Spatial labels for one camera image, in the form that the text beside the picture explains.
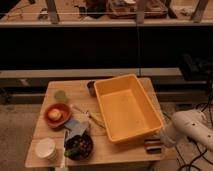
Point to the striped brown eraser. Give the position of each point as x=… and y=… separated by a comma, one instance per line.
x=153, y=146

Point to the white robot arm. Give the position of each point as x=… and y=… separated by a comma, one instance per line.
x=191, y=123

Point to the dark metal cup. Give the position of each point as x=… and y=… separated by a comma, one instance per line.
x=91, y=88

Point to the yellow plastic bin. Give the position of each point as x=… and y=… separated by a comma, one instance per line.
x=126, y=108

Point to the green round lid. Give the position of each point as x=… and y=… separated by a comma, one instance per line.
x=60, y=96

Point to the blue cloth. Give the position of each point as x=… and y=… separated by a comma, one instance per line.
x=76, y=128

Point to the orange bowl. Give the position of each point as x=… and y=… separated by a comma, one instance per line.
x=65, y=111

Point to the yellow round food item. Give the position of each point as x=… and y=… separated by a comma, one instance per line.
x=54, y=114

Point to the dark bowl with contents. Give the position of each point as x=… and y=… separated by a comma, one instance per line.
x=79, y=147

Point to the white stacked cups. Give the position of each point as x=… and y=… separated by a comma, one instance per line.
x=46, y=149

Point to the white utensil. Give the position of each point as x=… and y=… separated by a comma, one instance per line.
x=63, y=166

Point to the yellow handled utensil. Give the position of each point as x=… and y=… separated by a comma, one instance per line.
x=92, y=116

